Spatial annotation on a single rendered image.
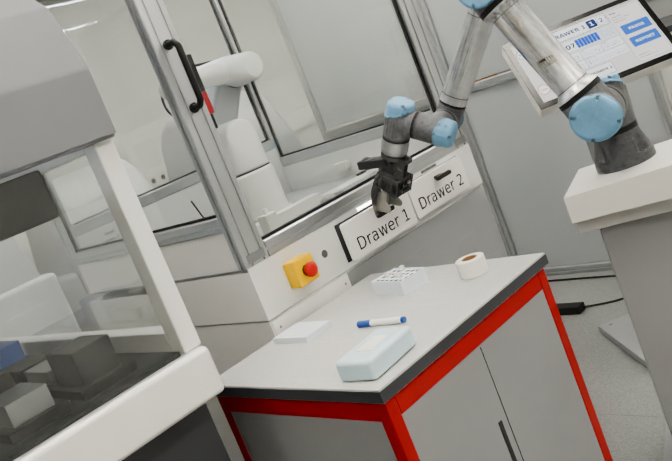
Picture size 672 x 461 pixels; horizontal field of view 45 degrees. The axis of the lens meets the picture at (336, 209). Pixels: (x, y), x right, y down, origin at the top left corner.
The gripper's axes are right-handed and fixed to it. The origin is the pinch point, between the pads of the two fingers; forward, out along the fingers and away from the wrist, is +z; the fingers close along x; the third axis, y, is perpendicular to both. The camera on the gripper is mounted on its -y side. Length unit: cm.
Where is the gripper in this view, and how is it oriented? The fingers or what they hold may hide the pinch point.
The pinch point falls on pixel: (380, 210)
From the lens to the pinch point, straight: 232.2
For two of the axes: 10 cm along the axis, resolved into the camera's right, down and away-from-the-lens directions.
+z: -0.8, 8.4, 5.4
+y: 7.5, 4.1, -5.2
